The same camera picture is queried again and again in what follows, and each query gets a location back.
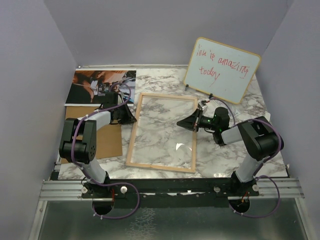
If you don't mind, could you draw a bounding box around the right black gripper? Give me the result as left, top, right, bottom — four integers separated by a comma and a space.
177, 109, 219, 133

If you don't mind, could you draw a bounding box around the wooden picture frame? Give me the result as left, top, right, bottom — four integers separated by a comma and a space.
125, 91, 198, 174

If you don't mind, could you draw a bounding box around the printed photo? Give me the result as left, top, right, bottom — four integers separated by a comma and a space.
65, 69, 137, 107

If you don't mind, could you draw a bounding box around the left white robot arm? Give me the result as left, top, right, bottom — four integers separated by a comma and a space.
59, 92, 137, 198

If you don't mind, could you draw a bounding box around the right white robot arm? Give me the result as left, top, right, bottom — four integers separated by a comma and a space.
176, 107, 284, 196

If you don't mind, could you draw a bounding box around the brown cardboard backing board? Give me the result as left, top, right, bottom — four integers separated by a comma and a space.
65, 106, 123, 160

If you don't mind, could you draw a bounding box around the yellow-rimmed whiteboard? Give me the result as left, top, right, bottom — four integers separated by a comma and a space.
183, 37, 261, 104

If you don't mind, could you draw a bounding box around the white whiteboard eraser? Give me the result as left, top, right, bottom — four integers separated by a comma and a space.
264, 111, 271, 123

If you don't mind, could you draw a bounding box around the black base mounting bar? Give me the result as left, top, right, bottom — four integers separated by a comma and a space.
81, 177, 259, 209

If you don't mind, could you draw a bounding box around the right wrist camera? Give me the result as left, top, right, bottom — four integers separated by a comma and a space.
197, 100, 210, 113

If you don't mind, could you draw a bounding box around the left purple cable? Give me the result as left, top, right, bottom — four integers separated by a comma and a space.
71, 82, 141, 220

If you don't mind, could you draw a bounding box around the purple cable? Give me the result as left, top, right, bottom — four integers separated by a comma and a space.
71, 82, 141, 220
206, 98, 285, 218

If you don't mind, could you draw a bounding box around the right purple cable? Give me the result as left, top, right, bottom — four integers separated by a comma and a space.
206, 98, 285, 218

